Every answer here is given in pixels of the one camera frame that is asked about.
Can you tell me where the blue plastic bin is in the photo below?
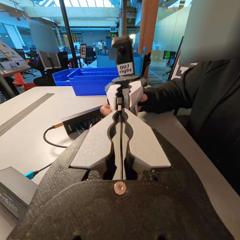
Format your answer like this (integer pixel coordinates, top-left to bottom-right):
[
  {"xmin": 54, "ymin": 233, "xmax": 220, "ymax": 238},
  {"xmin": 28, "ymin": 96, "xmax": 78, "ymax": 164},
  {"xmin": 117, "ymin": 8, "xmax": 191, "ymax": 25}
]
[
  {"xmin": 52, "ymin": 68, "xmax": 79, "ymax": 87},
  {"xmin": 67, "ymin": 67, "xmax": 120, "ymax": 96}
]

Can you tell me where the wooden table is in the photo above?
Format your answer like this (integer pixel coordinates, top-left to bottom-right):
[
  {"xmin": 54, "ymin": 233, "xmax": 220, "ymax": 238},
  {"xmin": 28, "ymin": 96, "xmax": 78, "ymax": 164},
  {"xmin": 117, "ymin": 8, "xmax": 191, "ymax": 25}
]
[{"xmin": 0, "ymin": 66, "xmax": 33, "ymax": 76}]

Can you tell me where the black framed tag board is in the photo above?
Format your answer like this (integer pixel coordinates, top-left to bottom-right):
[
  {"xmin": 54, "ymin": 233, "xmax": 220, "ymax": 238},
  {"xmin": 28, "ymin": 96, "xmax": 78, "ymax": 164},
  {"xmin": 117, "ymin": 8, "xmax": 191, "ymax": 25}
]
[{"xmin": 167, "ymin": 36, "xmax": 199, "ymax": 81}]

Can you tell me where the black office chair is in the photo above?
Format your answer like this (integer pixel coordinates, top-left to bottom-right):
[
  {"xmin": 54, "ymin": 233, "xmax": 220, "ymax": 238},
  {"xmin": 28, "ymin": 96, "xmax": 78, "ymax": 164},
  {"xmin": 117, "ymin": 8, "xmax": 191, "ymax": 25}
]
[{"xmin": 34, "ymin": 51, "xmax": 69, "ymax": 87}]

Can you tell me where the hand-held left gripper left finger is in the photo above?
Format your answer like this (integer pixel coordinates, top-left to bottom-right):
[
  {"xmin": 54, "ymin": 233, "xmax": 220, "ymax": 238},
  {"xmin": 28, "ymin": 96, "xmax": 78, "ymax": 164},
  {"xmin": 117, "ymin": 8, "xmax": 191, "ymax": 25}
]
[{"xmin": 70, "ymin": 110, "xmax": 123, "ymax": 180}]

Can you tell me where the wooden post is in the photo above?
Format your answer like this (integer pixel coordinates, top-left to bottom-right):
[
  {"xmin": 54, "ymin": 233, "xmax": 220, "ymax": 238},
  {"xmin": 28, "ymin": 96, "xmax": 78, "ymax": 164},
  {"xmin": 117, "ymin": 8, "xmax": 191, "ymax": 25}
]
[{"xmin": 138, "ymin": 0, "xmax": 160, "ymax": 75}]

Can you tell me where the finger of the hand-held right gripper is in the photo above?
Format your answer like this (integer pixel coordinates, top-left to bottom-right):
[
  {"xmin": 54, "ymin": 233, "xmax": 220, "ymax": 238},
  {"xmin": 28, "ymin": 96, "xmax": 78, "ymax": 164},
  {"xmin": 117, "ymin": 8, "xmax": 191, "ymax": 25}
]
[
  {"xmin": 128, "ymin": 80, "xmax": 145, "ymax": 116},
  {"xmin": 105, "ymin": 83, "xmax": 122, "ymax": 112}
]

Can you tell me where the person's right hand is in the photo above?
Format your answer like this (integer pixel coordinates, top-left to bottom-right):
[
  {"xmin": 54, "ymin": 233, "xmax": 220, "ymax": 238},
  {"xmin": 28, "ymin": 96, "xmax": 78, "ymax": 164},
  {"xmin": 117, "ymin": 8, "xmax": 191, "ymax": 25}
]
[{"xmin": 100, "ymin": 92, "xmax": 148, "ymax": 116}]

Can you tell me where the dark grey USB hub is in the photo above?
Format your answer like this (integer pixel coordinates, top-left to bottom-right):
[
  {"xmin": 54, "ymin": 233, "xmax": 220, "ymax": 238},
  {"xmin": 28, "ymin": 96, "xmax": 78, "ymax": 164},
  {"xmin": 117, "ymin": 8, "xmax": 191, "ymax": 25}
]
[{"xmin": 0, "ymin": 166, "xmax": 39, "ymax": 220}]

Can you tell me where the grey board stand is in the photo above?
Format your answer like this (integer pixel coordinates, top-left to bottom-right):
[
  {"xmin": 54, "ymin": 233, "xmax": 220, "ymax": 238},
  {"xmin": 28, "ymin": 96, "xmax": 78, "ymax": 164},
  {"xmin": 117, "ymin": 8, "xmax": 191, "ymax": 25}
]
[{"xmin": 38, "ymin": 51, "xmax": 62, "ymax": 70}]

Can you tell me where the black long USB hub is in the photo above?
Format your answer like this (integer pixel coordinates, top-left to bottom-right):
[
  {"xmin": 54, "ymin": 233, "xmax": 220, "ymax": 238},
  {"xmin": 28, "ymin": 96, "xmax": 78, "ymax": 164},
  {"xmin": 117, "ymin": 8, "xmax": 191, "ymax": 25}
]
[{"xmin": 61, "ymin": 105, "xmax": 106, "ymax": 138}]

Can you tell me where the person's black jacket torso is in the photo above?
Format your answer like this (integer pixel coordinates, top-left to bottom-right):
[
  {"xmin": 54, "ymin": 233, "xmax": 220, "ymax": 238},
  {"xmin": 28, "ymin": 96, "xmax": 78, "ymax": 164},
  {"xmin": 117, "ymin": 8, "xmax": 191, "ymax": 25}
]
[{"xmin": 174, "ymin": 59, "xmax": 240, "ymax": 190}]

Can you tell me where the orange traffic cone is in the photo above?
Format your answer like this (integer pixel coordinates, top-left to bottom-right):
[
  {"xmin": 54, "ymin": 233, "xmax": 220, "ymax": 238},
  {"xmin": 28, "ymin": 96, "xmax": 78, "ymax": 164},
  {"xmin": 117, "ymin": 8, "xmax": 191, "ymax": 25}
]
[{"xmin": 13, "ymin": 73, "xmax": 37, "ymax": 92}]

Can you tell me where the black pole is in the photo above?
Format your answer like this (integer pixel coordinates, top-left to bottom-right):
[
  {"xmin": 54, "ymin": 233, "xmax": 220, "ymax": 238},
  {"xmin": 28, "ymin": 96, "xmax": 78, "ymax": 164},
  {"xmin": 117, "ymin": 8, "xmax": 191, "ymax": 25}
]
[{"xmin": 59, "ymin": 0, "xmax": 79, "ymax": 69}]

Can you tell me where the person's right forearm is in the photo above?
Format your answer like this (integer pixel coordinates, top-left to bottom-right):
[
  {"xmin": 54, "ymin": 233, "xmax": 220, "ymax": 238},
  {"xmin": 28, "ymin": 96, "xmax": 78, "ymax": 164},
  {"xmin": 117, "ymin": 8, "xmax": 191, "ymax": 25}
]
[{"xmin": 140, "ymin": 64, "xmax": 207, "ymax": 115}]

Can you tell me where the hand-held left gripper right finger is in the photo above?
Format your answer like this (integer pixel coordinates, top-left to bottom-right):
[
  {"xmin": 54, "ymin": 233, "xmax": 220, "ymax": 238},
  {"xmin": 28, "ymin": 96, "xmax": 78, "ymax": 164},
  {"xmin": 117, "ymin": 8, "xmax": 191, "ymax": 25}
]
[{"xmin": 122, "ymin": 108, "xmax": 171, "ymax": 179}]

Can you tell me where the large blue plastic crate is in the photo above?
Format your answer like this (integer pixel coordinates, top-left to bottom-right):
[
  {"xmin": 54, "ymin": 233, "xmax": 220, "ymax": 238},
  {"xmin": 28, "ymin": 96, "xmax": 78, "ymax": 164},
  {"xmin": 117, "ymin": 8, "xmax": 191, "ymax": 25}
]
[{"xmin": 96, "ymin": 53, "xmax": 143, "ymax": 75}]

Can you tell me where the computer monitor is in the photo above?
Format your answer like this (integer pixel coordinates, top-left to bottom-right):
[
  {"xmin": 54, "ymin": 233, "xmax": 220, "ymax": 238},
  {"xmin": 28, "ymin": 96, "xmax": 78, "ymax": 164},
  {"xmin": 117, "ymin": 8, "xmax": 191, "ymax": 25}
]
[{"xmin": 163, "ymin": 51, "xmax": 177, "ymax": 60}]

